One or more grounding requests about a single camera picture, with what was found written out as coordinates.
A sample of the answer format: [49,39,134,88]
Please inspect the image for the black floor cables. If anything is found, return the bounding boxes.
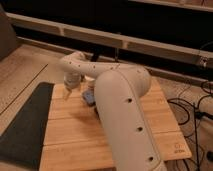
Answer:
[166,79,213,171]

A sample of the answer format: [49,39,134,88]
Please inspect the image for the dark green floor mat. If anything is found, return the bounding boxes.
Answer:
[0,82,54,170]

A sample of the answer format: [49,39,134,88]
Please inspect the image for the blue cloth item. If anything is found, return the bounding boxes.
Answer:
[82,90,95,106]

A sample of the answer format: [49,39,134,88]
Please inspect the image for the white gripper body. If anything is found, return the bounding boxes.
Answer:
[64,73,81,91]

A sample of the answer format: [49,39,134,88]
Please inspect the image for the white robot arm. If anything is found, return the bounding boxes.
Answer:
[60,51,167,171]

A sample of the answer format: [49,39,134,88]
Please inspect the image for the white shelf rail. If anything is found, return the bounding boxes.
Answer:
[6,12,213,67]

